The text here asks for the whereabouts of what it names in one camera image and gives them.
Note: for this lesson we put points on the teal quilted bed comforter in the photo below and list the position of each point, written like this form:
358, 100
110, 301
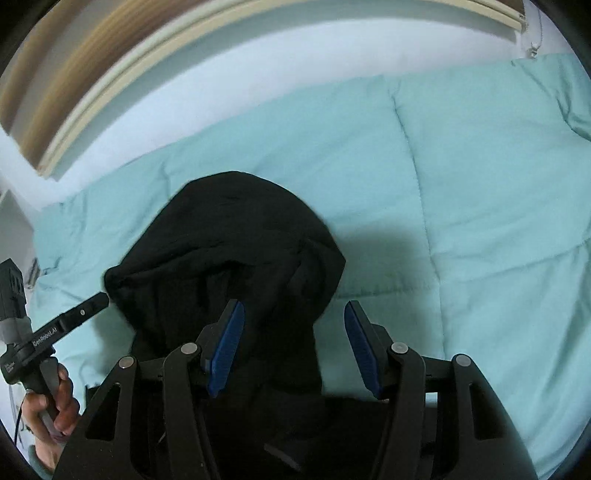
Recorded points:
460, 199

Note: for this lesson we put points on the striped brown window blind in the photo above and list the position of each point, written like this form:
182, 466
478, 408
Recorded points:
81, 54

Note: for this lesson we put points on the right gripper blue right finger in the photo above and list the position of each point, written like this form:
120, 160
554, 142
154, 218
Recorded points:
371, 344

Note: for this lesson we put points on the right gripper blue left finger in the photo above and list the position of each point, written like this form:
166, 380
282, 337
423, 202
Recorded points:
218, 343

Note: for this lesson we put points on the black hooded jacket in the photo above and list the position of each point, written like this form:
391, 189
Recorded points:
234, 238

